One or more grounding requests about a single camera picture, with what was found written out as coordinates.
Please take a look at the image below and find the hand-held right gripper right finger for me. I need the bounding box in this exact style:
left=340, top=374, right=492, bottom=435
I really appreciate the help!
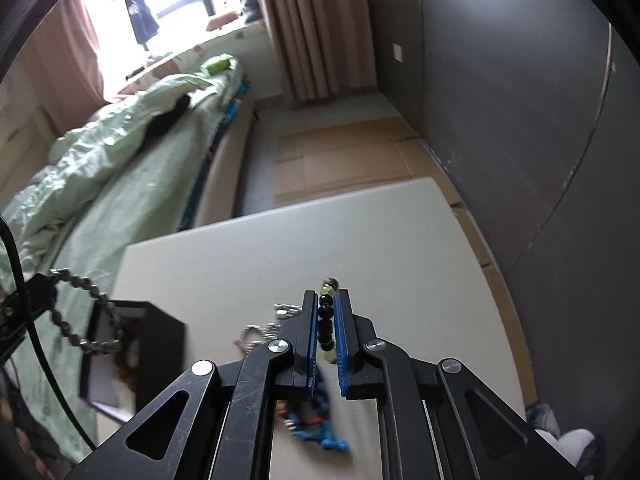
left=335, top=290, right=585, bottom=480

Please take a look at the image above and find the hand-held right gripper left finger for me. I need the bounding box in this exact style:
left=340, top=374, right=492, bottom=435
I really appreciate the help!
left=64, top=290, right=322, bottom=480

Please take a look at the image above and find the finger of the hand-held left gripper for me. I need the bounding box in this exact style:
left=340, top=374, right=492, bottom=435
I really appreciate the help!
left=21, top=274, right=57, bottom=312

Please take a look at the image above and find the grey bead bracelet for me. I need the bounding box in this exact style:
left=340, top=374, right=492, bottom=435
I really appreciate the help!
left=46, top=268, right=124, bottom=357

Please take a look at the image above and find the black and green bead bracelet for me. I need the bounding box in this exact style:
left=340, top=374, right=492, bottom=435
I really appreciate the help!
left=316, top=276, right=341, bottom=367

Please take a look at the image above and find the silver chain bracelet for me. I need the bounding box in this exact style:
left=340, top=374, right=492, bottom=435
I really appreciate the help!
left=241, top=324, right=279, bottom=352

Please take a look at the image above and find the blue beaded bracelet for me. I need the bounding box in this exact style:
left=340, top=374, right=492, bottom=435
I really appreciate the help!
left=279, top=367, right=352, bottom=457

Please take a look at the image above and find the black jewelry box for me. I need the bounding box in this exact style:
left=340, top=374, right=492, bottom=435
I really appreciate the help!
left=78, top=300, right=187, bottom=423

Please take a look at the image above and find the pale green duvet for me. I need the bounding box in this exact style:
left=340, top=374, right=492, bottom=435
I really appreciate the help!
left=0, top=74, right=237, bottom=281

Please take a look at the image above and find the black garment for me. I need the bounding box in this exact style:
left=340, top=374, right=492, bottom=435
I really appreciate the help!
left=145, top=94, right=194, bottom=144

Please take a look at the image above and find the pink curtain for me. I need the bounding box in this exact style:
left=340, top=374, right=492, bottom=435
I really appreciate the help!
left=34, top=0, right=109, bottom=137
left=253, top=0, right=379, bottom=107

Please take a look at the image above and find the pale grey cloth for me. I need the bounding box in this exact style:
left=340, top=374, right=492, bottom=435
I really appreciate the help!
left=526, top=402, right=599, bottom=479

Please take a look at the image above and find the printed window seat cushion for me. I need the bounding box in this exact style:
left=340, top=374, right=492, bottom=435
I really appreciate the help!
left=119, top=22, right=267, bottom=97

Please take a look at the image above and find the small green box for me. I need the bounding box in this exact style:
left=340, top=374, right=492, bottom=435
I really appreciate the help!
left=201, top=54, right=234, bottom=75

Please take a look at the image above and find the dark hanging garment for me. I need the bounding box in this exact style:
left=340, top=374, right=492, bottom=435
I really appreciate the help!
left=110, top=0, right=161, bottom=52

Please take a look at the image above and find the dark grey wardrobe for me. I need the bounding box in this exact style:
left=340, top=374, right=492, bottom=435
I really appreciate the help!
left=360, top=0, right=640, bottom=313

